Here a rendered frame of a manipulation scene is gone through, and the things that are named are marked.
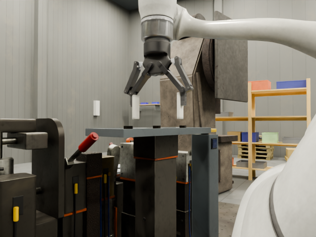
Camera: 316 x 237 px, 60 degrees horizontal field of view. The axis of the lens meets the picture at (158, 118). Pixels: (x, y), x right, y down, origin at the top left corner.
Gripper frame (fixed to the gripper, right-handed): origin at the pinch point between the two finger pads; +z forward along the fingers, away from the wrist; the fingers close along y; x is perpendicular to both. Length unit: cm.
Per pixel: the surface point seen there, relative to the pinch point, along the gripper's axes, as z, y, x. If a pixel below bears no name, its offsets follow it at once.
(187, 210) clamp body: 37, 4, -37
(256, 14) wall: -398, 74, -982
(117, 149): 10.5, 17.3, -6.1
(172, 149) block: 9.3, -4.0, -1.5
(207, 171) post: 18.3, -8.0, -21.2
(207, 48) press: -106, 73, -314
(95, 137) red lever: 5.1, 3.7, 21.8
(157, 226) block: 28.7, -2.1, 4.3
